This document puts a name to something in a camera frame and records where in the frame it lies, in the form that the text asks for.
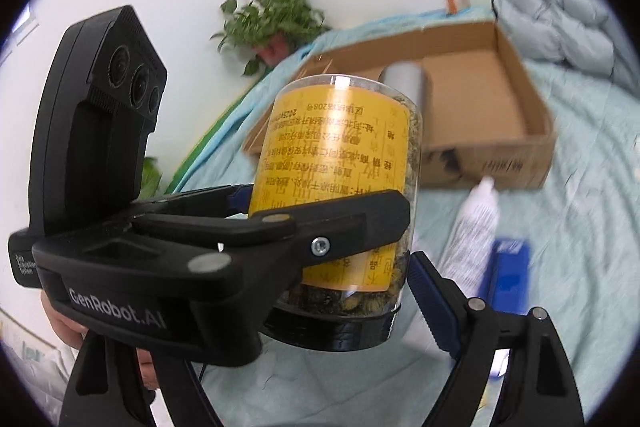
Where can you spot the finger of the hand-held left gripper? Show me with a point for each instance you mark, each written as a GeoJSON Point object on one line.
{"type": "Point", "coordinates": [350, 217]}
{"type": "Point", "coordinates": [200, 198]}

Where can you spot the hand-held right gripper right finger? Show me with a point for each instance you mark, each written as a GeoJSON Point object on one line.
{"type": "Point", "coordinates": [435, 303]}

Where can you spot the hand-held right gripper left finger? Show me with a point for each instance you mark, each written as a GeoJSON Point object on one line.
{"type": "Point", "coordinates": [100, 389]}

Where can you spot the yellow label jar black lid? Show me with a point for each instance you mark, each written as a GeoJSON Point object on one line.
{"type": "Point", "coordinates": [340, 147]}

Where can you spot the blue stapler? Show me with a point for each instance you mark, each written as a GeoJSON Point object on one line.
{"type": "Point", "coordinates": [510, 272]}

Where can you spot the white tube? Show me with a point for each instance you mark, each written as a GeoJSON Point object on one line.
{"type": "Point", "coordinates": [472, 227]}

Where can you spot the silver metal tin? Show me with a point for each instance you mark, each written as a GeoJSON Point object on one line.
{"type": "Point", "coordinates": [410, 82]}

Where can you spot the brown cardboard box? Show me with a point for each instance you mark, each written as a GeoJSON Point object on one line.
{"type": "Point", "coordinates": [475, 82]}

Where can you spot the person's left hand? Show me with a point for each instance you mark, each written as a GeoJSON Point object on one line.
{"type": "Point", "coordinates": [62, 322]}

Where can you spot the large leafy plant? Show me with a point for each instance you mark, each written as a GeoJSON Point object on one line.
{"type": "Point", "coordinates": [152, 179]}

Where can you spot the green cloth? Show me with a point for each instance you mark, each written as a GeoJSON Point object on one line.
{"type": "Point", "coordinates": [210, 142]}

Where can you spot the light blue blanket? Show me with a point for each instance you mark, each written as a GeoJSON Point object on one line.
{"type": "Point", "coordinates": [575, 232]}

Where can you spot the small potted plant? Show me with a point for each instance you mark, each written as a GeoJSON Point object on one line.
{"type": "Point", "coordinates": [270, 22]}

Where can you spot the pale blue quilt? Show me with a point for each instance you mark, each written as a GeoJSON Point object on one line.
{"type": "Point", "coordinates": [550, 17]}

